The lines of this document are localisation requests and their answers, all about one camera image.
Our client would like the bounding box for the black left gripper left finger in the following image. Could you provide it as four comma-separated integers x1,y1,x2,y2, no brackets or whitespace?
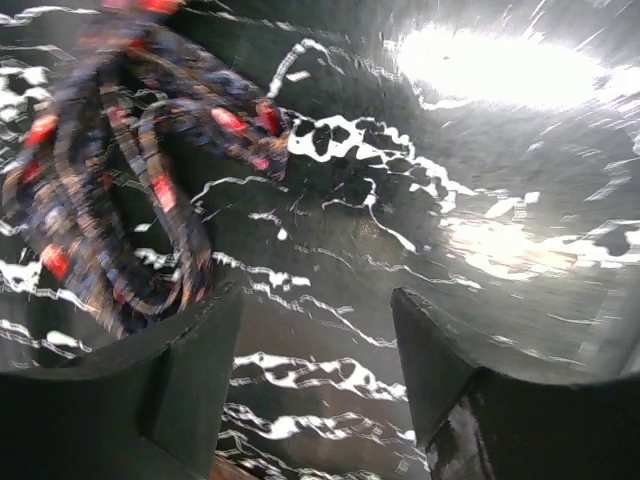
1,287,243,479

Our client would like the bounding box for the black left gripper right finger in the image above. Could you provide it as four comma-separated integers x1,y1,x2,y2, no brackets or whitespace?
390,287,639,479

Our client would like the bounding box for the dark floral red-dotted tie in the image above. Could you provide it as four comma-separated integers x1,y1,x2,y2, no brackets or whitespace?
1,1,292,338

